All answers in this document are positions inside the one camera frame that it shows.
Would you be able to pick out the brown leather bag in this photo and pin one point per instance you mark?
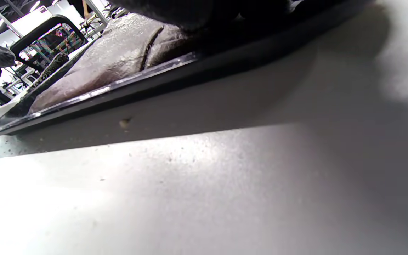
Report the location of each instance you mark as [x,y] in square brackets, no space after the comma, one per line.
[112,60]

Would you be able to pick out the black plastic tray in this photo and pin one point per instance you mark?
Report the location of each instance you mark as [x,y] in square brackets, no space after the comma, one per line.
[190,74]

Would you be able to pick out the person's right hand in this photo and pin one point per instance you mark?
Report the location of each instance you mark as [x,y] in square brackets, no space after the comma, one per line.
[197,14]

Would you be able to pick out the black mesh office chair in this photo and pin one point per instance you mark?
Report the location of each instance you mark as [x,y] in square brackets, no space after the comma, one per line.
[30,37]

